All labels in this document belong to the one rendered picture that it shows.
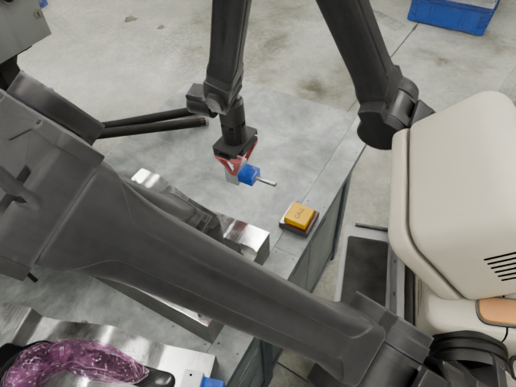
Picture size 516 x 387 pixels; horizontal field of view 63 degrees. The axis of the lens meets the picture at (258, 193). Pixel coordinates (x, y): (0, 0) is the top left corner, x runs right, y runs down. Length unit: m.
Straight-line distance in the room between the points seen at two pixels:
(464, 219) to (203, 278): 0.27
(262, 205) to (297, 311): 0.83
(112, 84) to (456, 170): 2.94
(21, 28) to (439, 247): 1.25
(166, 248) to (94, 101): 2.90
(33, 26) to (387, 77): 1.07
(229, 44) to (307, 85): 2.30
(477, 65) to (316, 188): 2.45
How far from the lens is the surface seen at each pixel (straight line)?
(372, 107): 0.69
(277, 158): 1.28
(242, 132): 0.94
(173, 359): 0.90
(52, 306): 1.11
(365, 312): 0.43
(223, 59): 0.77
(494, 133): 0.51
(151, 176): 1.09
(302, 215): 1.09
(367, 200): 2.27
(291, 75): 3.12
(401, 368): 0.45
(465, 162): 0.49
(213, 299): 0.29
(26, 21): 1.45
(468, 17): 3.84
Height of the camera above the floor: 1.68
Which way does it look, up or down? 48 degrees down
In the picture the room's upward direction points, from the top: 3 degrees counter-clockwise
